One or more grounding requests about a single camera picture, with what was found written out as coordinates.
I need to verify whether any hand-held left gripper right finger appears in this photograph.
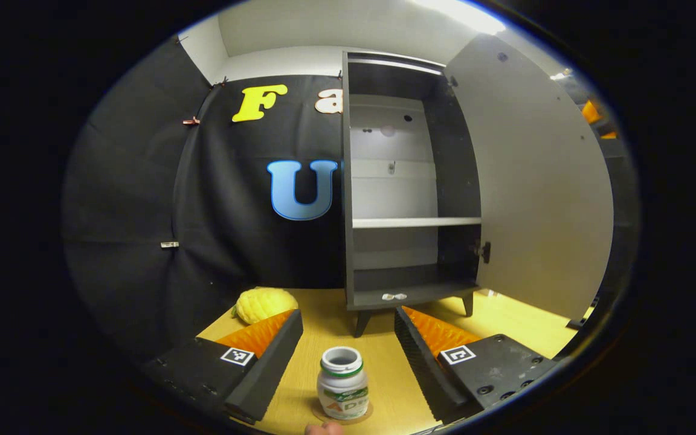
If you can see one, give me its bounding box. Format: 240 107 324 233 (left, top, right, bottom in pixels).
394 306 560 424

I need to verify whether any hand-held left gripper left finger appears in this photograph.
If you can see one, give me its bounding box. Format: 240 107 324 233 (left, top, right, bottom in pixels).
143 309 304 424

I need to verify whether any round wooden coaster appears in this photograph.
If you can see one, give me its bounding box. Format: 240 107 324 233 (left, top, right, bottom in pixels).
311 399 374 425

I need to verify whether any white bottle green label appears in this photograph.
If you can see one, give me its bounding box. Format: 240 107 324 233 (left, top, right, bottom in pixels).
316 346 370 421

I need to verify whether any dark grey cabinet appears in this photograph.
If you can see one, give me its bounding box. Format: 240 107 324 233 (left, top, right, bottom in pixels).
341 50 485 338

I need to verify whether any yellow knitted toy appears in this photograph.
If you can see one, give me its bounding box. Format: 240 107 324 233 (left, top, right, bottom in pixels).
231 288 299 326

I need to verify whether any black backdrop cloth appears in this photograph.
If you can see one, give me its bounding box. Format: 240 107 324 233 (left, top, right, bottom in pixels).
63 36 642 363

